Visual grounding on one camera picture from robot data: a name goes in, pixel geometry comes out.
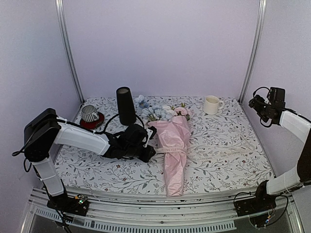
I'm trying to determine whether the cream ceramic mug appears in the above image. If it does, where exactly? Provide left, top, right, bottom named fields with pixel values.
left=203, top=96, right=224, bottom=115

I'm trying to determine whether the black tapered vase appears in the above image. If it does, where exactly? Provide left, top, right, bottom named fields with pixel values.
left=116, top=87, right=136, bottom=126

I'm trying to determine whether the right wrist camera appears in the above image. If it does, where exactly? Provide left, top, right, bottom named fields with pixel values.
left=267, top=87, right=285, bottom=103

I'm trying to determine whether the cream printed ribbon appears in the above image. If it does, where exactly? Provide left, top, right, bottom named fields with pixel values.
left=155, top=144, right=256, bottom=163

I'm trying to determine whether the left aluminium frame post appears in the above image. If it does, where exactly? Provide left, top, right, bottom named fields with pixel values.
left=55, top=0, right=85, bottom=104

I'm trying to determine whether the aluminium front rail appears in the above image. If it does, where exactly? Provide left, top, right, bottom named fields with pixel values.
left=20, top=186, right=302, bottom=233

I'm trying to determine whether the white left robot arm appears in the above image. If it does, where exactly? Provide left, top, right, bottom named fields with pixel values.
left=21, top=108, right=156, bottom=211

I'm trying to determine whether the aluminium frame post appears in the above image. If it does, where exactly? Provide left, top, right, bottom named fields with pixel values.
left=55, top=0, right=85, bottom=104
left=239, top=0, right=267, bottom=104

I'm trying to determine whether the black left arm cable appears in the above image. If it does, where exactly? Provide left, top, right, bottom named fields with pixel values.
left=96, top=113, right=144, bottom=135

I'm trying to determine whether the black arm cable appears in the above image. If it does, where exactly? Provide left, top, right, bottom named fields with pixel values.
left=252, top=86, right=270, bottom=98
left=96, top=113, right=144, bottom=135

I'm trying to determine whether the red lacquer saucer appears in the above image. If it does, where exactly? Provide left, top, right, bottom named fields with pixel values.
left=80, top=113, right=104, bottom=130

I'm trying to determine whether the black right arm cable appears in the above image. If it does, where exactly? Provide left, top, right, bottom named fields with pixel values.
left=252, top=86, right=270, bottom=98

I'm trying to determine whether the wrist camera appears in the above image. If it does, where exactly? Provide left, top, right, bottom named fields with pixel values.
left=143, top=126, right=157, bottom=148
left=267, top=87, right=285, bottom=103

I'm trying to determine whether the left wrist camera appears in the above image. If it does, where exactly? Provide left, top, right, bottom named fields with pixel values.
left=143, top=126, right=157, bottom=148

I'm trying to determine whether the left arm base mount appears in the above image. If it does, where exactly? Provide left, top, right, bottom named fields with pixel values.
left=47, top=192, right=89, bottom=216

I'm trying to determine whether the right aluminium frame post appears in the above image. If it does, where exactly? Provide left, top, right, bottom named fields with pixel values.
left=239, top=0, right=267, bottom=104

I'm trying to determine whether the floral patterned tablecloth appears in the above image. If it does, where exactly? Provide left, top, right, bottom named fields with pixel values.
left=44, top=96, right=279, bottom=195

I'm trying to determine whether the striped grey teacup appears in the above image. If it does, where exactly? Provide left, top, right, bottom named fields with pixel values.
left=81, top=105, right=99, bottom=123

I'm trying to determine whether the pink flower bouquet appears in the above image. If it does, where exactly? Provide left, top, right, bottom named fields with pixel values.
left=134, top=95, right=191, bottom=197

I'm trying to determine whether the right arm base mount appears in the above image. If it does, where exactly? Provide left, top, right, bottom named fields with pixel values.
left=233, top=181, right=277, bottom=228

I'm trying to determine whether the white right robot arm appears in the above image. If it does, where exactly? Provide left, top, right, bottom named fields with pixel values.
left=248, top=86, right=311, bottom=212

